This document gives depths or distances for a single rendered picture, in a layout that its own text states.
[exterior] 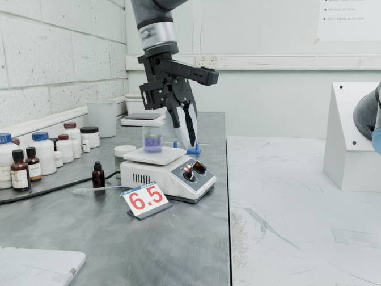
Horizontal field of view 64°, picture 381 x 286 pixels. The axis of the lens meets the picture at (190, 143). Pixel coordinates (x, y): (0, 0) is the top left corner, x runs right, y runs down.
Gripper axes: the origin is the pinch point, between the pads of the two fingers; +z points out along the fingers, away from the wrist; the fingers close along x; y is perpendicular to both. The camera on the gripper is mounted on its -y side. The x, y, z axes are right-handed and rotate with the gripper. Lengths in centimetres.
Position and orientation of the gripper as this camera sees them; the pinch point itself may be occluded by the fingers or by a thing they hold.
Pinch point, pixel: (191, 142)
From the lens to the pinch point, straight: 64.7
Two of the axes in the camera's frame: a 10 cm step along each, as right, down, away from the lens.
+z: 2.2, 9.7, 1.3
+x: -4.6, 2.2, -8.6
